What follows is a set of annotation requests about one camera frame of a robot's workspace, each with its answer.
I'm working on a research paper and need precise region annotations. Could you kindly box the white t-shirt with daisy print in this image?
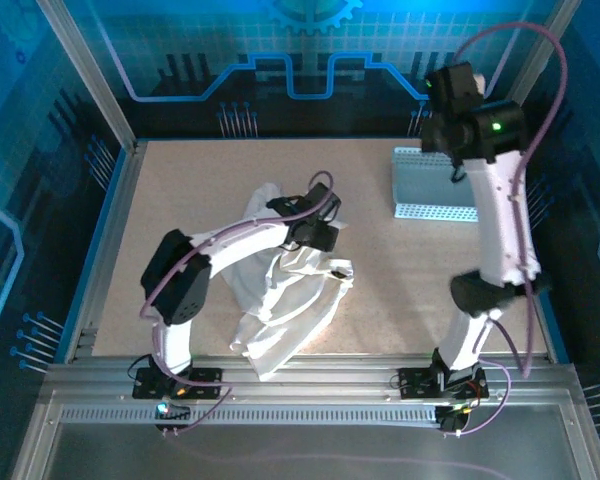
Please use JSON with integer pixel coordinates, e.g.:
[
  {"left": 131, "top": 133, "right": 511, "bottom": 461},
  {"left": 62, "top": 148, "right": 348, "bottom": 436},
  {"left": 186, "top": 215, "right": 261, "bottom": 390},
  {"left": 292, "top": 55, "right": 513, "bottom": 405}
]
[{"left": 218, "top": 182, "right": 356, "bottom": 384}]

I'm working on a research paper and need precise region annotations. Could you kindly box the pale blue perforated basket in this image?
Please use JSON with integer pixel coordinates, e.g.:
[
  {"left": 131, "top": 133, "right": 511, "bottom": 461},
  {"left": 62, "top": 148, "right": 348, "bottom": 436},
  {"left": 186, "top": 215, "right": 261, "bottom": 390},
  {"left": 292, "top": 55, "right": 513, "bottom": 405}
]
[{"left": 390, "top": 146, "right": 481, "bottom": 221}]

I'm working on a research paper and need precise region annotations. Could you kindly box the black controller box with LED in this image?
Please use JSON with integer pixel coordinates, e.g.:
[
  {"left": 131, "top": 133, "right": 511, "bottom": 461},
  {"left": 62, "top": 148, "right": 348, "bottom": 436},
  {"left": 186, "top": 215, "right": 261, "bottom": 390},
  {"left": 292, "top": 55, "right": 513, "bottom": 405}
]
[
  {"left": 153, "top": 399, "right": 192, "bottom": 422},
  {"left": 437, "top": 405, "right": 469, "bottom": 434}
]

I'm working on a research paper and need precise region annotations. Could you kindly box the grey metal panel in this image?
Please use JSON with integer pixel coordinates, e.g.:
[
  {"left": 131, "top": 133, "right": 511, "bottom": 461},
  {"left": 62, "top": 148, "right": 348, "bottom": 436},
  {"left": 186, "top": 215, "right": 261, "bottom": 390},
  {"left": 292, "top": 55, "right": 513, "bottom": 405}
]
[{"left": 9, "top": 389, "right": 600, "bottom": 480}]

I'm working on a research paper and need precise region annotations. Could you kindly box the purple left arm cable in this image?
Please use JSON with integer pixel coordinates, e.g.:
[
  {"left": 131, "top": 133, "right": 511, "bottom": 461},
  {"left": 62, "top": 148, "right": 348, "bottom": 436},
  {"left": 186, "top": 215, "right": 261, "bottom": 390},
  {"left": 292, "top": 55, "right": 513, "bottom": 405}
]
[{"left": 138, "top": 170, "right": 337, "bottom": 439}]

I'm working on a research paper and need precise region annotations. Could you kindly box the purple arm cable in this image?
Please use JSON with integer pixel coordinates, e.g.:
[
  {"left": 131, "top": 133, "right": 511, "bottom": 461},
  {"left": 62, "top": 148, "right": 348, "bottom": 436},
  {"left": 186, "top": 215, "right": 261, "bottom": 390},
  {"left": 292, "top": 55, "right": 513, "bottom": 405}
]
[
  {"left": 442, "top": 20, "right": 569, "bottom": 439},
  {"left": 138, "top": 170, "right": 337, "bottom": 439}
]

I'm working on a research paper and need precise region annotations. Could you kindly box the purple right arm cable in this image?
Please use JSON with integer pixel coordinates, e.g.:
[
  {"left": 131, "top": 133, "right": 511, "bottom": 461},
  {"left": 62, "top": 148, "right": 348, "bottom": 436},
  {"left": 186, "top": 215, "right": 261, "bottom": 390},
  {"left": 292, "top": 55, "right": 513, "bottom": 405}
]
[{"left": 442, "top": 20, "right": 569, "bottom": 439}]

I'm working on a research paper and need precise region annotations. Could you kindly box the aluminium frame post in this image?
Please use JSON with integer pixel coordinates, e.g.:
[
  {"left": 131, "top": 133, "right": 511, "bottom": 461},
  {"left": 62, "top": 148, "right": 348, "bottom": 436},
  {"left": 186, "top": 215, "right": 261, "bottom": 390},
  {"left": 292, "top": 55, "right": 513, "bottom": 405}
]
[
  {"left": 35, "top": 0, "right": 140, "bottom": 154},
  {"left": 507, "top": 0, "right": 584, "bottom": 106}
]

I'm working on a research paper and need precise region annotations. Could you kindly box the aluminium frame cross rail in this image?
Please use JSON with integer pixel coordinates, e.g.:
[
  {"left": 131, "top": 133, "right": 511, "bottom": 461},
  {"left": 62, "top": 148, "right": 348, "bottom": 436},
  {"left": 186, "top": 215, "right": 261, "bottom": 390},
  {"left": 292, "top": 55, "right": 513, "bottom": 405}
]
[{"left": 44, "top": 353, "right": 579, "bottom": 401}]

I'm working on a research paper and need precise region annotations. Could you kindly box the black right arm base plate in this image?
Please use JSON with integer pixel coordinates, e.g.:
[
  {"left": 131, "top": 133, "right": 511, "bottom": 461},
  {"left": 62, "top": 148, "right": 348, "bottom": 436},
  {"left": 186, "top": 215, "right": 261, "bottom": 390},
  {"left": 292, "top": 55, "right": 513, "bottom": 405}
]
[{"left": 397, "top": 367, "right": 489, "bottom": 401}]

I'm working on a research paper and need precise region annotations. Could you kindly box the grey slotted cable duct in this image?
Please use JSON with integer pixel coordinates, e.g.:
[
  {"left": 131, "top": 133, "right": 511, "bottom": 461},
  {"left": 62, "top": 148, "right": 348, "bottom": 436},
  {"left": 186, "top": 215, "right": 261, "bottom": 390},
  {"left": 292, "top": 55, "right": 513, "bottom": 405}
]
[{"left": 59, "top": 403, "right": 444, "bottom": 427}]

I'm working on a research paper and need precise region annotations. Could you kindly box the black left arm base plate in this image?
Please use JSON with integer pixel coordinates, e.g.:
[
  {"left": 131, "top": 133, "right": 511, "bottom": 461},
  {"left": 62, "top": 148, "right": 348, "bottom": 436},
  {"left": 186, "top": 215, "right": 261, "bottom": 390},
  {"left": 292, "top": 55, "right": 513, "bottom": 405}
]
[{"left": 132, "top": 367, "right": 224, "bottom": 401}]

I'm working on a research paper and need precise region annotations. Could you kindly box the aluminium frame side rail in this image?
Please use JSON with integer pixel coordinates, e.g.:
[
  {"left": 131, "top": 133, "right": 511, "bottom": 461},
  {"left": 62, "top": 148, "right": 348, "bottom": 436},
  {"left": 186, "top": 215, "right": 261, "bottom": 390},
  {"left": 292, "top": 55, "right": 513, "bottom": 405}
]
[{"left": 63, "top": 140, "right": 149, "bottom": 364}]

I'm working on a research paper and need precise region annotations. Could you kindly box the thin purple loose cable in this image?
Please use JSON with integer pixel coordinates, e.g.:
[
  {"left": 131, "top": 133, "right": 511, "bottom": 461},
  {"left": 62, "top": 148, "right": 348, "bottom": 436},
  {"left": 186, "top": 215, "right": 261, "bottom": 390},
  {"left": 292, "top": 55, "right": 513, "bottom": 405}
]
[{"left": 179, "top": 439, "right": 514, "bottom": 480}]

